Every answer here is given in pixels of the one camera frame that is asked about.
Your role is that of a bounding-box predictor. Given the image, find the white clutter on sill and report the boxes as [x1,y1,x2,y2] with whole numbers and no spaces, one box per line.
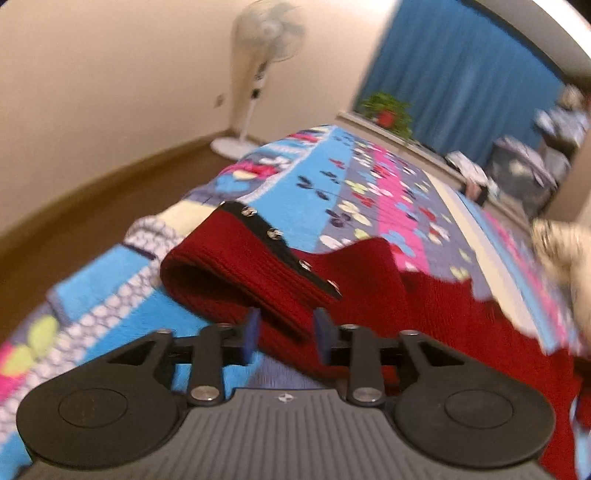
[445,151,499,207]

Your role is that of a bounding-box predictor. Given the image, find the grey patterned storage bag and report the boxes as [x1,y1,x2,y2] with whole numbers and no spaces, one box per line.
[485,136,570,218]

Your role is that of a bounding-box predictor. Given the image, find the cream patterned pillow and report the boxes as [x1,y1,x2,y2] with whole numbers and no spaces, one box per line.
[531,218,590,356]

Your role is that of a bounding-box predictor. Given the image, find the blue window curtain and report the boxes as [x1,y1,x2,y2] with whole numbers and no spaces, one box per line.
[356,0,564,165]

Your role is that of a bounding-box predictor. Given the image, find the red knitted cardigan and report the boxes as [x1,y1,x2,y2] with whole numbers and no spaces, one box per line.
[160,202,590,479]

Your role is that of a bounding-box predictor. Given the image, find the green potted plant red pot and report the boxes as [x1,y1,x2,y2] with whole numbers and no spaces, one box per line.
[359,92,413,140]

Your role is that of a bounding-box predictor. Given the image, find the colourful floral bed blanket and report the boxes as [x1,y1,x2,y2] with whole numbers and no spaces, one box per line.
[1,126,590,479]

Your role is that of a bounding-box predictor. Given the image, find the white standing fan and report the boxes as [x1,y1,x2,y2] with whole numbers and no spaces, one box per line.
[211,1,307,161]

